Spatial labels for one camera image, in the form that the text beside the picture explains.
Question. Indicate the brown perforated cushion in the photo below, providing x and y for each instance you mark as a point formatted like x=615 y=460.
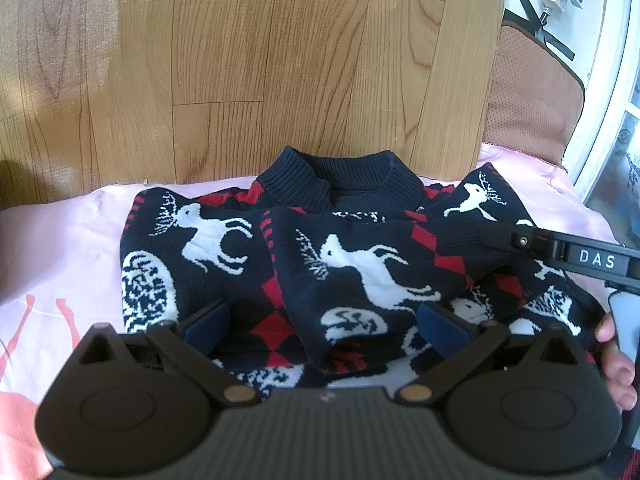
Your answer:
x=530 y=95

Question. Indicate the person's right hand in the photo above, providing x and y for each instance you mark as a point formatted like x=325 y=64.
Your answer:
x=617 y=360

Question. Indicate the pink printed bedsheet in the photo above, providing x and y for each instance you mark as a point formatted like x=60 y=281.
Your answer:
x=55 y=270

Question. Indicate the navy reindeer knit sweater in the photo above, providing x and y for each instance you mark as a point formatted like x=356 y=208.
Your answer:
x=350 y=270

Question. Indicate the white window frame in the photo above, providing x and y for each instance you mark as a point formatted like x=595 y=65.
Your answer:
x=610 y=85

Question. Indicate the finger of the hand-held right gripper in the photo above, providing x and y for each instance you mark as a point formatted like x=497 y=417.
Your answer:
x=515 y=241

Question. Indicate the wooden headboard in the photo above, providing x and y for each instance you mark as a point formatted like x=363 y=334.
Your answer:
x=240 y=65

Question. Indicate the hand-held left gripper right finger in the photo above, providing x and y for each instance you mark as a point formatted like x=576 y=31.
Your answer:
x=440 y=324

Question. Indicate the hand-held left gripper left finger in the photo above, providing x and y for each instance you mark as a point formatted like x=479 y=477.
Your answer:
x=206 y=324

